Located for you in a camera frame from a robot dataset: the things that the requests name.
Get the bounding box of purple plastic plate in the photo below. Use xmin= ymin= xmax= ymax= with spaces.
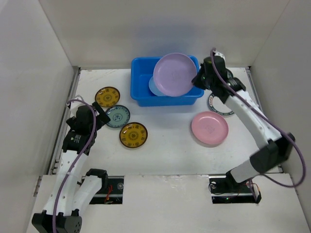
xmin=153 ymin=53 xmax=197 ymax=97

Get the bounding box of pink plastic plate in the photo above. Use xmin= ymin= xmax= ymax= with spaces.
xmin=191 ymin=111 xmax=229 ymax=145

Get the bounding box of light blue plastic plate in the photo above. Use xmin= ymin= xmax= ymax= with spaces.
xmin=149 ymin=77 xmax=166 ymax=96

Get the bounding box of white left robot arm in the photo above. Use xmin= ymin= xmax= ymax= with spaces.
xmin=32 ymin=99 xmax=110 ymax=233

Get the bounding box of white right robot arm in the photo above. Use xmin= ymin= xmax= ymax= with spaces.
xmin=192 ymin=51 xmax=296 ymax=192

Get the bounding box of blue plastic bin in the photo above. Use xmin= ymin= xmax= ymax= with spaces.
xmin=130 ymin=57 xmax=204 ymax=107

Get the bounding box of blue floral small plate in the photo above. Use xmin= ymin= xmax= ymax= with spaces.
xmin=105 ymin=105 xmax=131 ymax=129

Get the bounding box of green rimmed white plate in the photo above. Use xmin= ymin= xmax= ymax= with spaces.
xmin=207 ymin=94 xmax=234 ymax=117

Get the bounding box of yellow patterned small plate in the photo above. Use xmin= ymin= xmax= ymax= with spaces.
xmin=119 ymin=122 xmax=148 ymax=149

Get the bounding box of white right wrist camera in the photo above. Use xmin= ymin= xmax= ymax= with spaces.
xmin=214 ymin=50 xmax=225 ymax=58

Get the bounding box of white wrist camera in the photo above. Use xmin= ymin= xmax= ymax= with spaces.
xmin=214 ymin=50 xmax=225 ymax=58
xmin=66 ymin=97 xmax=84 ymax=114

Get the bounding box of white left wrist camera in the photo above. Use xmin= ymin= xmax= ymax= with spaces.
xmin=66 ymin=97 xmax=84 ymax=114

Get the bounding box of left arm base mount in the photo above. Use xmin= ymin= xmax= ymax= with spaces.
xmin=90 ymin=176 xmax=124 ymax=205

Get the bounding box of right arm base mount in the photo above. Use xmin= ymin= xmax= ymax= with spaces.
xmin=208 ymin=175 xmax=262 ymax=204

